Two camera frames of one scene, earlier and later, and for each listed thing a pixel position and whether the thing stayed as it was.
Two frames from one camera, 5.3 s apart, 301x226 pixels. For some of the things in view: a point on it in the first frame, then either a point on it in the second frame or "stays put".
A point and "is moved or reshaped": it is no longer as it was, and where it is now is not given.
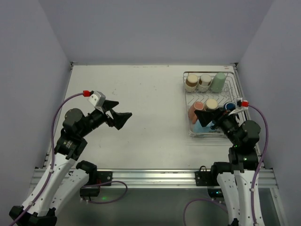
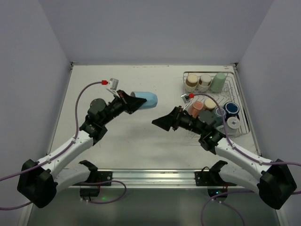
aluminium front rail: x=169 y=178 stays put
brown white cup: x=204 y=82 stays put
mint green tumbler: x=218 y=82 stays put
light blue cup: x=197 y=127 is moved or reshaped
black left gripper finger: x=108 y=104 → x=130 y=104
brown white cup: x=191 y=82 stays put
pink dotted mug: x=198 y=106 stays put
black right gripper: x=217 y=118 → x=176 y=119
